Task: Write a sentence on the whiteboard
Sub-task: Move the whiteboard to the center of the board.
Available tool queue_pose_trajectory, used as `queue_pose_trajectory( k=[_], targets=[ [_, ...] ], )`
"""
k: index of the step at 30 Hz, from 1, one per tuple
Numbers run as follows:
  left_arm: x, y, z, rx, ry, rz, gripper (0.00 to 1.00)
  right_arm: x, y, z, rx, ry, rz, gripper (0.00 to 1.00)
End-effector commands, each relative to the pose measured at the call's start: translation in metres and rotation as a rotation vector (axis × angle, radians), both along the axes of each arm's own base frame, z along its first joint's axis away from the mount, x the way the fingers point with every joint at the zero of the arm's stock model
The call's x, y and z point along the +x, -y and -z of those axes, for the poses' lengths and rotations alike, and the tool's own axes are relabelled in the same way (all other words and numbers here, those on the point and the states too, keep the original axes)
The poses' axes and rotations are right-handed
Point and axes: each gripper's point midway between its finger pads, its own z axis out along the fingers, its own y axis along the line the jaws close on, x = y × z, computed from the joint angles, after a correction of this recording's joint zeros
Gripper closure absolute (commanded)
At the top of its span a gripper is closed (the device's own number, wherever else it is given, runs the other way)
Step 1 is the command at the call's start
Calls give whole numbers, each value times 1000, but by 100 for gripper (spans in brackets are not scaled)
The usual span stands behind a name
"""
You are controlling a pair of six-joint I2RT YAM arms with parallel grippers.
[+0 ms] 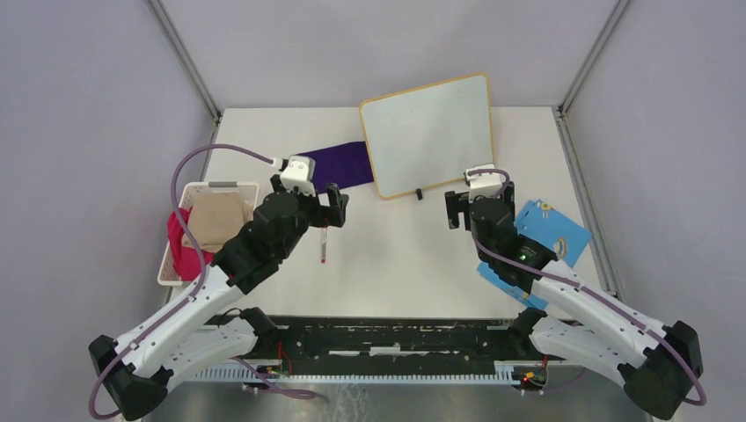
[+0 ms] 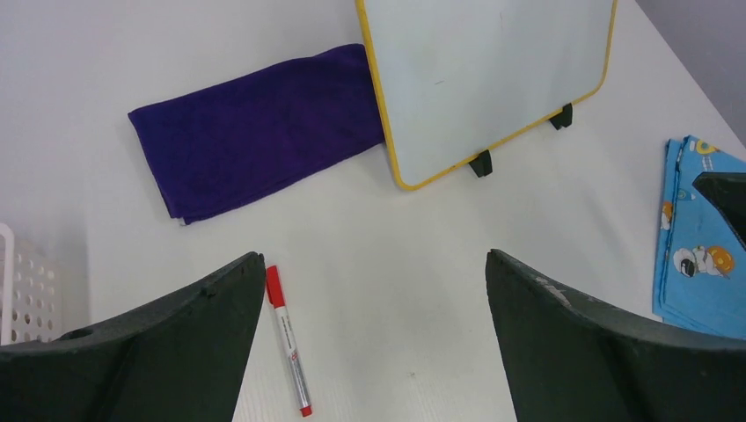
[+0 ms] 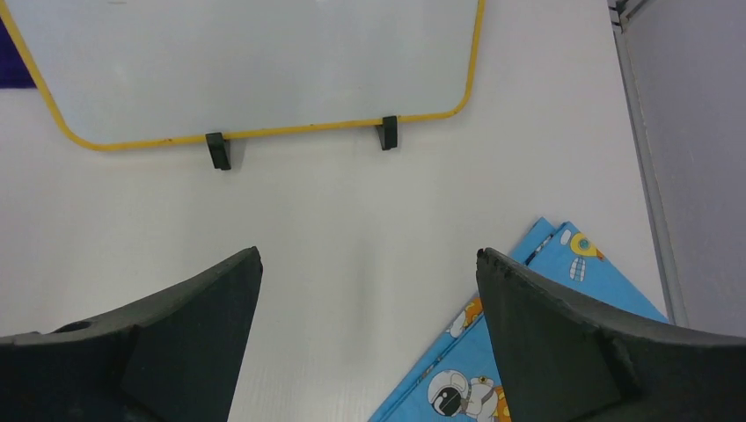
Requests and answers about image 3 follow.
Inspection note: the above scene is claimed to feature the yellow framed whiteboard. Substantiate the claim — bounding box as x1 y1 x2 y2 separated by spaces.
1 1 486 151

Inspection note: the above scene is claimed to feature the black whiteboard right foot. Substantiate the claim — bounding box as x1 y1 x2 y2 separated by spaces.
375 115 399 151

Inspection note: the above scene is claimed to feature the black whiteboard foot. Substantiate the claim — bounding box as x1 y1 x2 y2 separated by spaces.
205 132 231 171
375 115 399 151

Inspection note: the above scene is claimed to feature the blue cartoon astronaut cloth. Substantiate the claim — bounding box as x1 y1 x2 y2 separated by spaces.
371 218 668 421

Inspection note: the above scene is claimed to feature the black whiteboard left foot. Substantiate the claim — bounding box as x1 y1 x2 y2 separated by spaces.
205 132 231 171

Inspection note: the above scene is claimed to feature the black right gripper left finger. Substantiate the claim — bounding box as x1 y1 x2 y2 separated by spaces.
1 247 263 421

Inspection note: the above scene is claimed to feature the purple cloth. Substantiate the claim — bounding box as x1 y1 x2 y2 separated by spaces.
0 22 35 89

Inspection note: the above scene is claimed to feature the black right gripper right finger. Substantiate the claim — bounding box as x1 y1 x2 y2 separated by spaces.
476 248 745 421

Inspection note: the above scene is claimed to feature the aluminium right corner post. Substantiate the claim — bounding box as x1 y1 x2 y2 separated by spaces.
606 0 691 328

